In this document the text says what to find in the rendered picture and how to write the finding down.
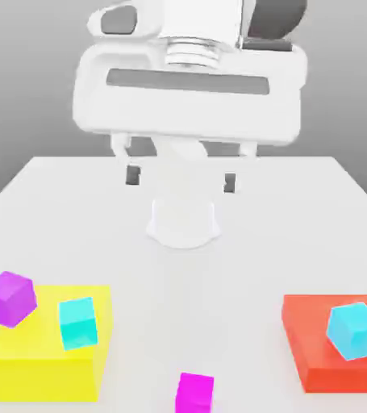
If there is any small magenta cube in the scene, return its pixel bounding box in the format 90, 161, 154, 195
174, 372, 215, 413

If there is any large orange box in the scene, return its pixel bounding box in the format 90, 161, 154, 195
281, 294, 367, 394

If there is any small purple cube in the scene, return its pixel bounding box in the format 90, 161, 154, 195
0, 270, 39, 329

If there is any large yellow box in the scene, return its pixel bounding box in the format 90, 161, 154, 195
0, 284, 115, 403

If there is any small light blue cube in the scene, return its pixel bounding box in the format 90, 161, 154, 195
325, 302, 367, 361

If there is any small teal cube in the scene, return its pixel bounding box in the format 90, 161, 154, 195
57, 296, 99, 352

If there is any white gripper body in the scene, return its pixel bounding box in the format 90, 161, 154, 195
72, 41, 309, 147

